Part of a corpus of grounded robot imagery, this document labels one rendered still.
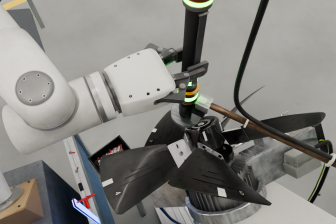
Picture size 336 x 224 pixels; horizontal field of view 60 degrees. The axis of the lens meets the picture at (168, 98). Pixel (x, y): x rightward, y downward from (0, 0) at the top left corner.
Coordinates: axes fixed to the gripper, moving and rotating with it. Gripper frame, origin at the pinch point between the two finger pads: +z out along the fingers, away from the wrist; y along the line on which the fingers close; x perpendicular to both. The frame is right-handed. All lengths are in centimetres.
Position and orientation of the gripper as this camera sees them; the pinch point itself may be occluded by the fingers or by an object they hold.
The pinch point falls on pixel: (191, 61)
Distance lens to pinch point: 53.1
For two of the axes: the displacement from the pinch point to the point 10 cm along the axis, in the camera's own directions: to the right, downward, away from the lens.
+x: 0.0, -5.2, -8.5
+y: 4.4, 7.7, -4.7
